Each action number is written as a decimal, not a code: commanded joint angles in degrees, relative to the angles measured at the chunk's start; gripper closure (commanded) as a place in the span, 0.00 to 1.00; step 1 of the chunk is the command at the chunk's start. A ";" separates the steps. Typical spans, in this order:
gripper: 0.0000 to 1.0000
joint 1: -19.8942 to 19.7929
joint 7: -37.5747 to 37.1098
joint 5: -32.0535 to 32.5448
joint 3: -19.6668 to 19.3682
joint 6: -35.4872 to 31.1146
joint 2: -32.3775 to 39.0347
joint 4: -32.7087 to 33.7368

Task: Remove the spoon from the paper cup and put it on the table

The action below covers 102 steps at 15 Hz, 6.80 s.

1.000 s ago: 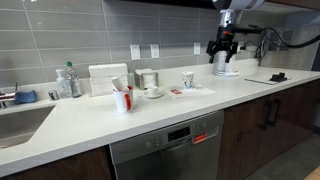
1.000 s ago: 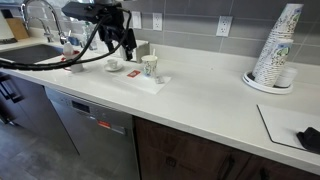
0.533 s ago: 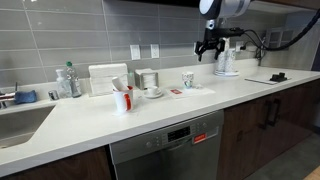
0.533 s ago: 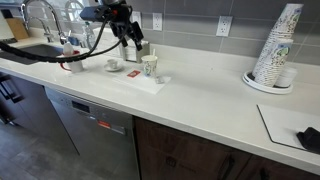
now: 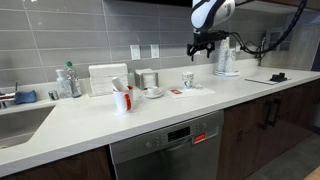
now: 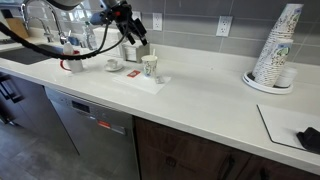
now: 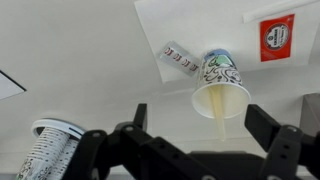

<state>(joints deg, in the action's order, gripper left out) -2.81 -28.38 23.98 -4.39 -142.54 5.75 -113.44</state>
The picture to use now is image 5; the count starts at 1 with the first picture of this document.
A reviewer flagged plastic bottle green cap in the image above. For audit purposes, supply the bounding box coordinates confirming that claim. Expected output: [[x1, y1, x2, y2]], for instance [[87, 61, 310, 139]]
[[65, 60, 83, 99]]

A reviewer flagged red dishwasher sticker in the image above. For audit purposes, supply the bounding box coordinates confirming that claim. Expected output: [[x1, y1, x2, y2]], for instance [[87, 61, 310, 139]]
[[192, 132, 208, 145]]

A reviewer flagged plain white paper cup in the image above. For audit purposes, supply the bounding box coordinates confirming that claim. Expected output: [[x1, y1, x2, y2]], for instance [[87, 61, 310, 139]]
[[111, 76, 130, 93]]

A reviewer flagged small metal sink stopper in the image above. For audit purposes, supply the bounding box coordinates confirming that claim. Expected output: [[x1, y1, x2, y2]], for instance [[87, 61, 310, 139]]
[[47, 89, 60, 101]]

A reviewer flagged white flat board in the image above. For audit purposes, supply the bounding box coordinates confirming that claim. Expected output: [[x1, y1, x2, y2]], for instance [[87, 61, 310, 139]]
[[244, 74, 292, 86]]

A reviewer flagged tall patterned cup stack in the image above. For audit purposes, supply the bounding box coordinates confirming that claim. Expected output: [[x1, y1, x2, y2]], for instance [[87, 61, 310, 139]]
[[216, 36, 231, 74]]

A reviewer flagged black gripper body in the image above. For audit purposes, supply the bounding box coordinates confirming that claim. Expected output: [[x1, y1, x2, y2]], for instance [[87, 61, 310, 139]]
[[191, 29, 231, 46]]

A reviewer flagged dark wood sink cabinet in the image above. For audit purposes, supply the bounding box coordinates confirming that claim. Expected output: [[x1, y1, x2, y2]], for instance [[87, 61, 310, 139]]
[[0, 146, 113, 180]]

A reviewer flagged metal napkin dispenser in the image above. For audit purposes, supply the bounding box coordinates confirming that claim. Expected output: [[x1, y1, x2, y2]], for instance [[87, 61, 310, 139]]
[[134, 68, 159, 91]]

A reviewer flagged white plate blue rim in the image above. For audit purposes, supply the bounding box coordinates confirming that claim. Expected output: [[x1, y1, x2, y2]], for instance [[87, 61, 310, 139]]
[[213, 69, 240, 78]]

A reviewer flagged small black block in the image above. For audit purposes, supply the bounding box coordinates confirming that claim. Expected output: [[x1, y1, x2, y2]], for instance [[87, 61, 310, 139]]
[[269, 72, 288, 83]]

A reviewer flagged small white espresso cup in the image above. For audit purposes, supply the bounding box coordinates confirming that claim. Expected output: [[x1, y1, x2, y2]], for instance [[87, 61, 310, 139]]
[[146, 85, 161, 96]]

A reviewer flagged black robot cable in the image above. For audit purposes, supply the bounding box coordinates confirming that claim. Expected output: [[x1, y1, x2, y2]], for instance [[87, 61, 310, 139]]
[[228, 0, 309, 56]]

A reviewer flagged dark wood cabinet with handles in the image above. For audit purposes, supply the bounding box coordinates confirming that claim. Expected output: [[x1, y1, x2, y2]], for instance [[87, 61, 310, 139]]
[[216, 79, 320, 180]]

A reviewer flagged dark overhead cabinet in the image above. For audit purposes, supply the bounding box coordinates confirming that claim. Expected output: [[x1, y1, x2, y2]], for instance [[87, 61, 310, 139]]
[[126, 0, 194, 8]]

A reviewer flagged undermount kitchen sink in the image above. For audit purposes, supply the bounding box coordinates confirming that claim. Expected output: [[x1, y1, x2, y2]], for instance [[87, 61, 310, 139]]
[[0, 104, 57, 150]]

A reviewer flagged black cabinet handle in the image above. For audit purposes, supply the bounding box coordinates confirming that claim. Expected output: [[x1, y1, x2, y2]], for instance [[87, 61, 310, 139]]
[[268, 98, 282, 128], [259, 99, 273, 131]]

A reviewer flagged short patterned cup stack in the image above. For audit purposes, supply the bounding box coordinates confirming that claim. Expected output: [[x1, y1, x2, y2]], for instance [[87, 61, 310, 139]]
[[224, 48, 237, 74]]

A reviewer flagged metal faucet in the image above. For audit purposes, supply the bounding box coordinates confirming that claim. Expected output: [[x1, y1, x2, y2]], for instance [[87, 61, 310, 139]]
[[0, 81, 19, 110]]

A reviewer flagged white mug red handle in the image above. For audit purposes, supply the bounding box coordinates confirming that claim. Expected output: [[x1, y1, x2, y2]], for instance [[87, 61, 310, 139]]
[[112, 85, 135, 114]]

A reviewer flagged stainless steel dishwasher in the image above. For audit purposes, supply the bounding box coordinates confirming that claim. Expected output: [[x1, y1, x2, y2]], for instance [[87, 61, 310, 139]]
[[109, 109, 225, 180]]

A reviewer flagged white mat red logo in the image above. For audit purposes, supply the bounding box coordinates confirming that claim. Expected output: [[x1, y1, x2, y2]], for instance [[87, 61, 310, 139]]
[[165, 85, 217, 100]]

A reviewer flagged white cup on saucer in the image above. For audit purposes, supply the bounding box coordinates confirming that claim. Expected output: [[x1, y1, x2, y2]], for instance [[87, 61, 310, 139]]
[[142, 89, 165, 99]]

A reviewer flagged white paper towel stack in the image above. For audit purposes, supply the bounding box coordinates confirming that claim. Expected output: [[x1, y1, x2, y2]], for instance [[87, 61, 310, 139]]
[[88, 63, 129, 97]]

